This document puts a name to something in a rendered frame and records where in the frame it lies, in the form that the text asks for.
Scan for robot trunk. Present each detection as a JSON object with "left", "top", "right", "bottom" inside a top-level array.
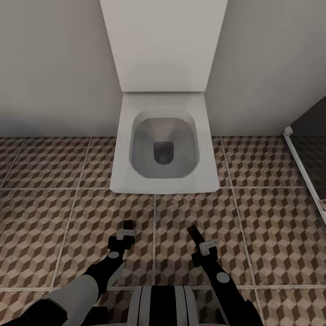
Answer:
[{"left": 127, "top": 286, "right": 199, "bottom": 326}]

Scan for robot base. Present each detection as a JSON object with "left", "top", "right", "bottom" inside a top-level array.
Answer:
[{"left": 81, "top": 307, "right": 227, "bottom": 326}]

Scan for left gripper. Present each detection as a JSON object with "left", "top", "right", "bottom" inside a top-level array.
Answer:
[{"left": 108, "top": 236, "right": 135, "bottom": 251}]

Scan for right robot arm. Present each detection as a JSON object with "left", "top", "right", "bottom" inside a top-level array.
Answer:
[{"left": 192, "top": 238, "right": 264, "bottom": 326}]

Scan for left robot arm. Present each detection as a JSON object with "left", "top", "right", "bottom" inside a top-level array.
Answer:
[{"left": 1, "top": 229, "right": 137, "bottom": 326}]

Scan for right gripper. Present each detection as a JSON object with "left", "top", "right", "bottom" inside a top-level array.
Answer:
[{"left": 192, "top": 247, "right": 218, "bottom": 272}]

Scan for mousetrap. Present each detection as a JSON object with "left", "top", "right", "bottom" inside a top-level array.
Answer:
[
  {"left": 123, "top": 220, "right": 133, "bottom": 230},
  {"left": 187, "top": 224, "right": 205, "bottom": 249}
]

